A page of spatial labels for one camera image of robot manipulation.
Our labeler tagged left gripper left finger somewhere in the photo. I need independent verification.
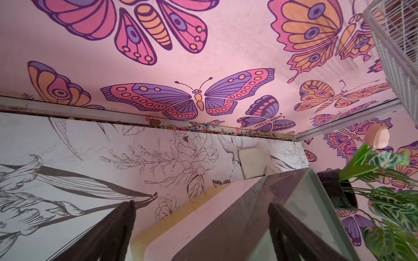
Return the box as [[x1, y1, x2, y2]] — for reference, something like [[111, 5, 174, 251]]
[[54, 201, 136, 261]]

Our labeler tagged potted green plant pink tulip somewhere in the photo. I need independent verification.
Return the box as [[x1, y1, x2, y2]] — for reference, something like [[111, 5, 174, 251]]
[[317, 125, 418, 261]]

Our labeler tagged white wire wall basket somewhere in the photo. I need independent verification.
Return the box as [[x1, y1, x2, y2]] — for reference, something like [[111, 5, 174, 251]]
[[362, 0, 418, 122]]

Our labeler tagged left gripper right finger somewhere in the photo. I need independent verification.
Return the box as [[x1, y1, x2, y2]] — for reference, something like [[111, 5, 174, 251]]
[[268, 203, 346, 261]]

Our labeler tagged grey cream three-drawer chest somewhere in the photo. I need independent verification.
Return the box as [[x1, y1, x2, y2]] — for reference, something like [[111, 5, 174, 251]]
[[131, 169, 359, 261]]

